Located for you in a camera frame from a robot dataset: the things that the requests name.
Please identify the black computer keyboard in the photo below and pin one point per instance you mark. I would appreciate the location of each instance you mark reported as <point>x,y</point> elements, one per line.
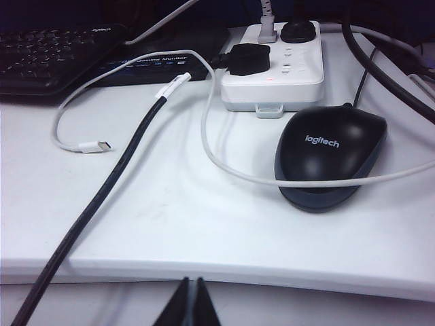
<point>40,57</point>

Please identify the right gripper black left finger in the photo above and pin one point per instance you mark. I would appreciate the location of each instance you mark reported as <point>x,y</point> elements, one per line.
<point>176,309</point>

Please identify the angular black power plug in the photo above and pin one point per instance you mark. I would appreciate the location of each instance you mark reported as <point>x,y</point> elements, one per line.
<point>251,59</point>

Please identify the black Logitech mouse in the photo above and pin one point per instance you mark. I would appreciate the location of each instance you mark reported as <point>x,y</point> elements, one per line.
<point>326,153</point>

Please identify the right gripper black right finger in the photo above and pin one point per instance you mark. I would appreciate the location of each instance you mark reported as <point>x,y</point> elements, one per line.
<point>205,309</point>

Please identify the thick white platform board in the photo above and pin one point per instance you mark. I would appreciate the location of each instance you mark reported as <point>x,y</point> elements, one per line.
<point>170,220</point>

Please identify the round black power plug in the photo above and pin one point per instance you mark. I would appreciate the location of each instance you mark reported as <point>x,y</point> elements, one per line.
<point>298,32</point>

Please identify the white power strip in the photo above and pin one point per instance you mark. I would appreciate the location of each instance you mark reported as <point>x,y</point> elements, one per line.
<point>299,85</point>

